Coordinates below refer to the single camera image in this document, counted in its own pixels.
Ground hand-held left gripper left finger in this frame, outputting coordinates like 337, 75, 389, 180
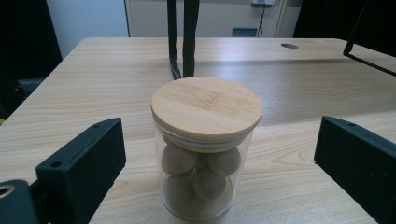
35, 117, 127, 224

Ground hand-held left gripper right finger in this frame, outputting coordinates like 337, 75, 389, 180
313, 116, 396, 224

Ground clear glass jar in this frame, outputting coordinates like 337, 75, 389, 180
153, 120, 255, 223

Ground round wooden jar lid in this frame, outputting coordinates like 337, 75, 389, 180
150, 76, 263, 145

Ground brown wooden ball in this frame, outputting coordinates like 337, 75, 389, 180
161, 142, 199, 175
162, 174, 196, 207
192, 167, 228, 202
206, 147, 242, 177

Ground dark curtain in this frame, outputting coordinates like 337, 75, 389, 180
0, 0, 64, 82
292, 0, 396, 59

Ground black metal frame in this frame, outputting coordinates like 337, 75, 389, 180
343, 0, 396, 77

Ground black hanging cable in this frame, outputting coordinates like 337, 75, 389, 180
257, 0, 267, 38

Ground blue wall box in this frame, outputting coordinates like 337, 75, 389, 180
231, 27, 259, 38

